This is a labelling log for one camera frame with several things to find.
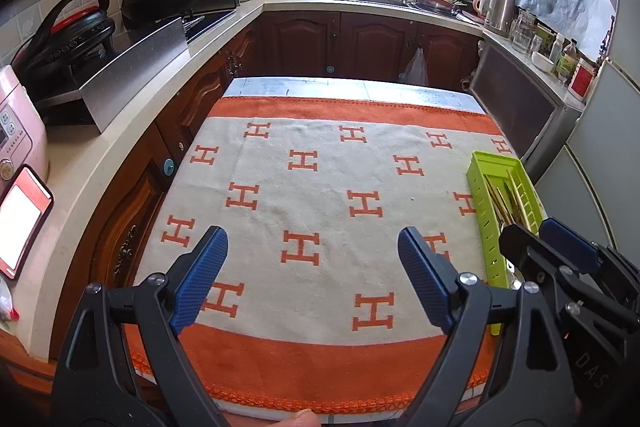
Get pink rice cooker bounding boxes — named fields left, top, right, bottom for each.
left=0, top=64, right=50, bottom=188

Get brown wooden chopstick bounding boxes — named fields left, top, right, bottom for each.
left=485, top=179, right=513, bottom=228

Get steel splash guard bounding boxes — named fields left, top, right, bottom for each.
left=37, top=17, right=191, bottom=135

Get white kitchen countertop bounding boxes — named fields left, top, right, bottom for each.
left=15, top=0, right=486, bottom=358

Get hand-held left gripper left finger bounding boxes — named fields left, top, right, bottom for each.
left=50, top=225, right=230, bottom=427

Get orange and white printed blanket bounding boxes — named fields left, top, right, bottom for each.
left=122, top=97, right=521, bottom=413

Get grey sideboard cabinet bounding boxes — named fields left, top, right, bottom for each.
left=467, top=32, right=586, bottom=180

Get person's left hand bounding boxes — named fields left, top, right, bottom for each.
left=276, top=409, right=319, bottom=427

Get black and red pressure cooker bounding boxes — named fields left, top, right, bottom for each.
left=11, top=0, right=118, bottom=72

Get red canister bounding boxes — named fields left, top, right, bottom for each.
left=567, top=59, right=596, bottom=102

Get green plastic tray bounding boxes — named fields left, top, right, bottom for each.
left=466, top=150, right=543, bottom=338

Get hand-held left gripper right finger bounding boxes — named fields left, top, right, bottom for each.
left=397, top=226, right=583, bottom=427

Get black wok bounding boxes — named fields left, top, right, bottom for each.
left=121, top=0, right=161, bottom=30

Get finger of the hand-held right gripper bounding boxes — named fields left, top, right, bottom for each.
left=540, top=217, right=640, bottom=304
left=499, top=222, right=577, bottom=289

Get gas stove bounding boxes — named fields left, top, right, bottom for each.
left=182, top=9, right=236, bottom=42

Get phone in red case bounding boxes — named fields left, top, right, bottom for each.
left=0, top=164, right=55, bottom=282

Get brown chopstick patterned handle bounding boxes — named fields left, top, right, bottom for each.
left=492, top=187, right=516, bottom=228

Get green label bottle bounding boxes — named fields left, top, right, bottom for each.
left=556, top=39, right=578, bottom=82

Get steel electric kettle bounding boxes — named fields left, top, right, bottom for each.
left=472, top=0, right=517, bottom=38

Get grey refrigerator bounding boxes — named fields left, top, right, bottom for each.
left=530, top=0, right=640, bottom=268

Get glass jar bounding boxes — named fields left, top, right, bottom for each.
left=511, top=8, right=537, bottom=54

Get hanging plastic bag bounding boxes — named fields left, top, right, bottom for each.
left=398, top=46, right=430, bottom=86

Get brown wooden kitchen cabinets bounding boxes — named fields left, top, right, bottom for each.
left=90, top=9, right=483, bottom=293

